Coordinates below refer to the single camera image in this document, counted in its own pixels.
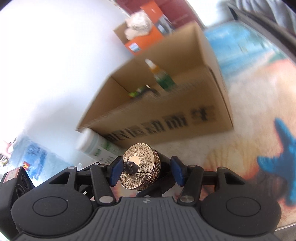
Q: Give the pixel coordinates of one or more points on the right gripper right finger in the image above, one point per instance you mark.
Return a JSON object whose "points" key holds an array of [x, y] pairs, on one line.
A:
{"points": [[191, 178]]}

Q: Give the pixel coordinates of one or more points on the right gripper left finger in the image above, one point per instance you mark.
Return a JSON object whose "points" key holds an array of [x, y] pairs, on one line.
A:
{"points": [[96, 181]]}

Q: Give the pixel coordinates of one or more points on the gold lid dark jar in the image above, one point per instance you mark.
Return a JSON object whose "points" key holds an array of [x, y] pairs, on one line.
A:
{"points": [[147, 171]]}

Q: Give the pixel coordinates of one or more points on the white vitamin bottle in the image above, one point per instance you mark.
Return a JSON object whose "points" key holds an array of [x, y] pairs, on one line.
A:
{"points": [[97, 147]]}

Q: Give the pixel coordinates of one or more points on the green lip balm tube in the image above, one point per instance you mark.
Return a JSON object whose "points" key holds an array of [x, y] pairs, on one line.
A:
{"points": [[137, 92]]}

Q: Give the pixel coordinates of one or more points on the brown cardboard box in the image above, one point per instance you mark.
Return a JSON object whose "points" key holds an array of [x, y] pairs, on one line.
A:
{"points": [[197, 105]]}

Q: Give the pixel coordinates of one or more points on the black lighter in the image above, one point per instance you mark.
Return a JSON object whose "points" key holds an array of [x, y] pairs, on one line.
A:
{"points": [[148, 90]]}

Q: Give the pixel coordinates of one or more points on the green dropper bottle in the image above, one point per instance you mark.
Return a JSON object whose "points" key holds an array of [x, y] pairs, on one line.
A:
{"points": [[162, 78]]}

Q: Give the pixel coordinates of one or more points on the beach print table mat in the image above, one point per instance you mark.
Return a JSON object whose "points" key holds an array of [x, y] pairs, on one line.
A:
{"points": [[260, 82]]}

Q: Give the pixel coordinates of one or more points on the orange Philips box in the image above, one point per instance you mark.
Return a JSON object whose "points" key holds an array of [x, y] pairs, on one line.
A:
{"points": [[161, 28]]}

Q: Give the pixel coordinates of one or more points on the beige cloth in box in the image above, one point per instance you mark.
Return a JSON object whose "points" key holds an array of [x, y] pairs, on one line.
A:
{"points": [[138, 24]]}

